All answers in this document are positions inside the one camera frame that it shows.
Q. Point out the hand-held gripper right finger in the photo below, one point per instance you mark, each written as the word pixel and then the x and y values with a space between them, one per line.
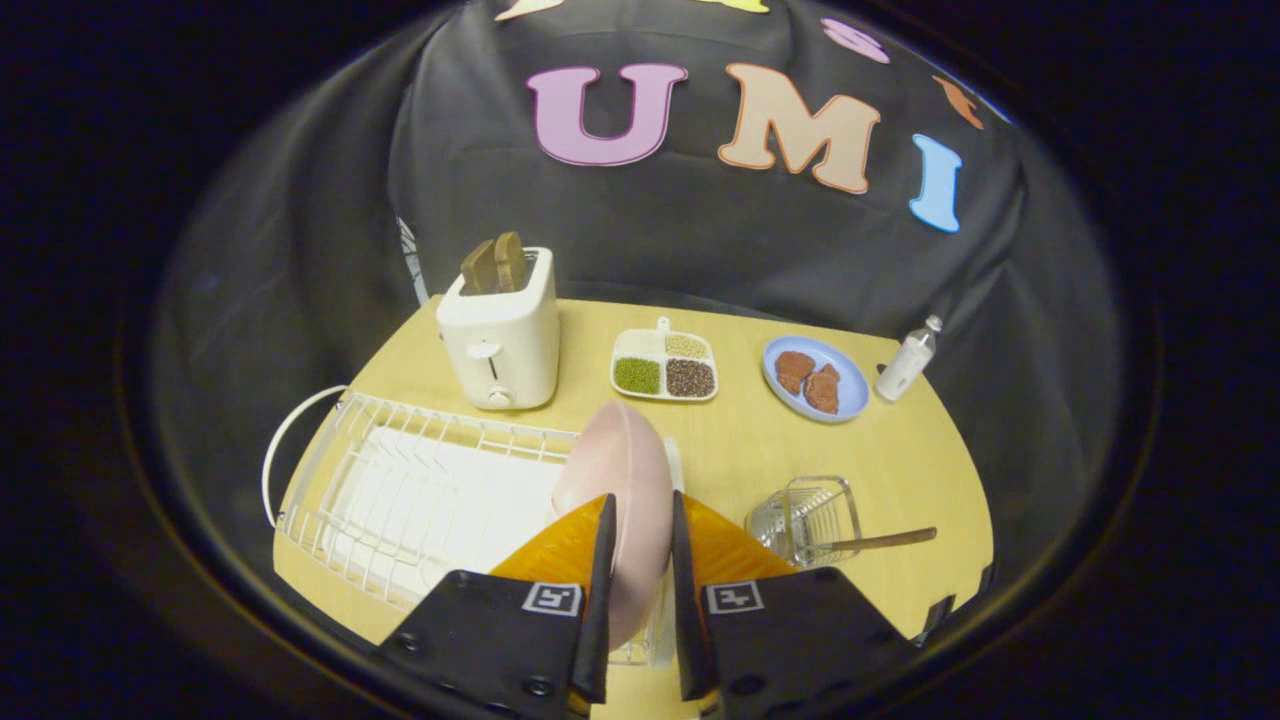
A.
pixel 683 600

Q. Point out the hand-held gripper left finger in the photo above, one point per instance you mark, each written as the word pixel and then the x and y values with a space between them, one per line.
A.
pixel 603 600

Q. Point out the pink plate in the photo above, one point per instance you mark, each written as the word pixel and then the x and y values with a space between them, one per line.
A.
pixel 620 470

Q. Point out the blue plate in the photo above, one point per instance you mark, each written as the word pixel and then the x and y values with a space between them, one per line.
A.
pixel 850 385

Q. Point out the white divided tray with grains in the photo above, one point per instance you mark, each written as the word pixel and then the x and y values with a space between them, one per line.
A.
pixel 664 366

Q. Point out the brown meat piece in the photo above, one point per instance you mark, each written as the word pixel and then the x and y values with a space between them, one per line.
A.
pixel 794 371
pixel 823 388

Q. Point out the white toaster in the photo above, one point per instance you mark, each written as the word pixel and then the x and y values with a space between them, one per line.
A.
pixel 500 340

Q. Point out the small white bottle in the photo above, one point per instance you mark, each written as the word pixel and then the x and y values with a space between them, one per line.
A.
pixel 908 362

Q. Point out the brown toast slice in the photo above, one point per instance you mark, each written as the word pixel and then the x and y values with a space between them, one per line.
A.
pixel 478 268
pixel 509 260

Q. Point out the black backdrop cloth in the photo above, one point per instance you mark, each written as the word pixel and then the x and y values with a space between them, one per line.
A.
pixel 700 220

